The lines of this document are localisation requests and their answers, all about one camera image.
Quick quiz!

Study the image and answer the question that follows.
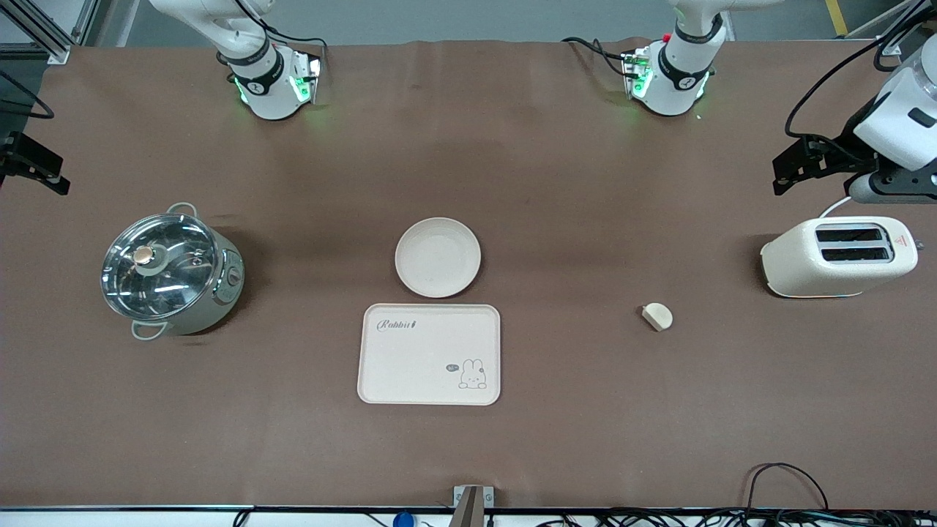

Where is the beige rabbit print tray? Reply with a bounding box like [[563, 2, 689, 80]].
[[356, 303, 501, 406]]

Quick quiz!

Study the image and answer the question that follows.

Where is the pale green electric pot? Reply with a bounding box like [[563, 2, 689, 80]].
[[100, 203, 245, 341]]

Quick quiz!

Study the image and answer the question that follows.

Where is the glass pot lid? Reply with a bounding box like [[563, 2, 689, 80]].
[[100, 212, 221, 321]]

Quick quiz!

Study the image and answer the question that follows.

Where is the black looped cable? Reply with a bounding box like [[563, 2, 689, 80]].
[[745, 462, 829, 513]]

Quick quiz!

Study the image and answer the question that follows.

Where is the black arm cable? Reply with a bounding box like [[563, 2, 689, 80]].
[[785, 0, 916, 141], [0, 68, 56, 120]]

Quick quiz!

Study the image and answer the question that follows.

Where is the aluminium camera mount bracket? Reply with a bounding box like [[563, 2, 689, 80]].
[[453, 485, 493, 527]]

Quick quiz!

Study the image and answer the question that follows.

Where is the black base cable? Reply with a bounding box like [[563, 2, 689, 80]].
[[260, 22, 329, 58], [561, 36, 632, 78]]

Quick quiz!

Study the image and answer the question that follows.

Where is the white steamed bun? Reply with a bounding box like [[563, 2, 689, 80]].
[[641, 302, 674, 332]]

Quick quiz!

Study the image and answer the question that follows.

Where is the brown table mat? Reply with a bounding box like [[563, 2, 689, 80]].
[[0, 39, 937, 510]]

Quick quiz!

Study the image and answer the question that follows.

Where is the round beige plate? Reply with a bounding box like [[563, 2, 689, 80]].
[[395, 217, 482, 299]]

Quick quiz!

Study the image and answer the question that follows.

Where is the tangled black cable bundle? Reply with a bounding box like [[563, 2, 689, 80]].
[[534, 508, 937, 527]]

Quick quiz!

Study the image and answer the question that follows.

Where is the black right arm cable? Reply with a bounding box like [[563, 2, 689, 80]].
[[0, 68, 56, 120]]

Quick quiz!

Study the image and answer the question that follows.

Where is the cream two-slot toaster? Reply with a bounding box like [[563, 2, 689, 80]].
[[760, 216, 920, 299]]

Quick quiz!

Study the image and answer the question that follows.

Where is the aluminium frame post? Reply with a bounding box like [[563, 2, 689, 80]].
[[0, 0, 75, 65], [849, 0, 930, 58]]

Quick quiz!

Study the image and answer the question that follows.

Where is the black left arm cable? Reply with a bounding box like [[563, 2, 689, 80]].
[[785, 0, 916, 141]]

